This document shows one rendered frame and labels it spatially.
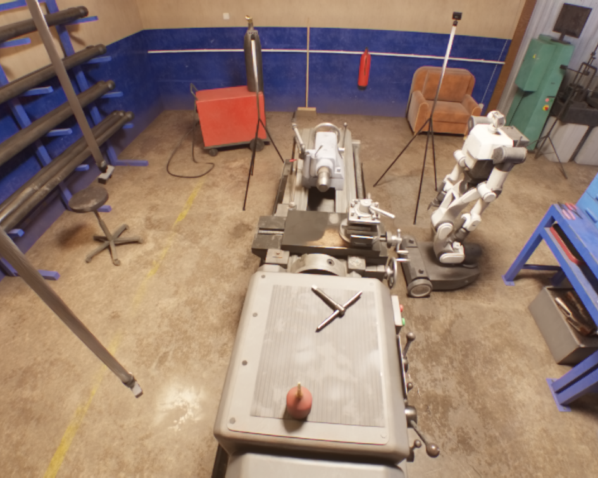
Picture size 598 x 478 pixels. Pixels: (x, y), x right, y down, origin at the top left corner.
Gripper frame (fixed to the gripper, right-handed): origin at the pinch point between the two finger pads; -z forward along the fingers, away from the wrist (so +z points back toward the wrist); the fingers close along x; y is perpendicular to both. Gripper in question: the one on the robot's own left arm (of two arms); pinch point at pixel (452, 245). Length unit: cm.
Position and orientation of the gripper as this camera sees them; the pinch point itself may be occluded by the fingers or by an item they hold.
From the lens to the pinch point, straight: 256.0
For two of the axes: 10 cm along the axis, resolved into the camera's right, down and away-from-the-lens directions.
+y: -0.2, 6.9, -7.2
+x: -9.8, -1.6, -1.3
